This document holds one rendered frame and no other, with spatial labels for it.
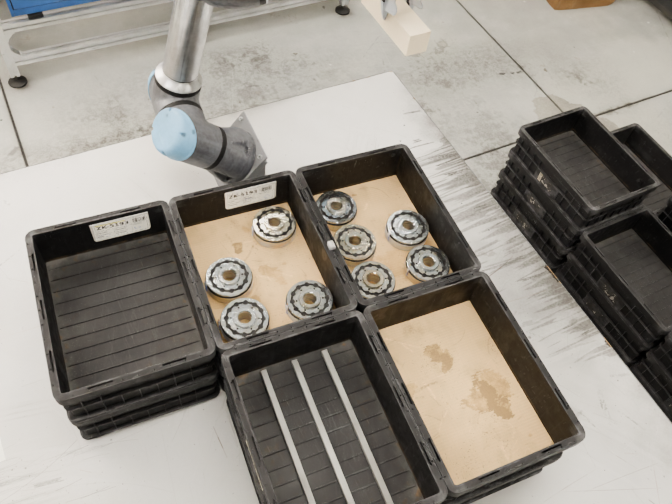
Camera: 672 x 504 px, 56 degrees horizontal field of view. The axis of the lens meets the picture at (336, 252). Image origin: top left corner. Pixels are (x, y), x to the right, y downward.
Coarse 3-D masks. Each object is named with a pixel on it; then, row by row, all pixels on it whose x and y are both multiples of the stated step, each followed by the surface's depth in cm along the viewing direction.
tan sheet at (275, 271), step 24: (240, 216) 153; (192, 240) 148; (216, 240) 149; (240, 240) 149; (264, 264) 146; (288, 264) 147; (312, 264) 148; (264, 288) 142; (288, 288) 143; (216, 312) 138
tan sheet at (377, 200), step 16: (352, 192) 161; (368, 192) 162; (384, 192) 162; (400, 192) 163; (368, 208) 159; (384, 208) 159; (400, 208) 160; (368, 224) 156; (384, 224) 156; (384, 240) 154; (432, 240) 155; (384, 256) 151; (400, 256) 151; (400, 272) 149; (400, 288) 146
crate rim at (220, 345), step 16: (272, 176) 148; (288, 176) 150; (192, 192) 143; (208, 192) 144; (304, 192) 147; (176, 208) 140; (176, 224) 138; (320, 240) 140; (192, 256) 134; (192, 272) 131; (336, 272) 135; (208, 304) 127; (352, 304) 131; (208, 320) 125; (304, 320) 128; (320, 320) 128
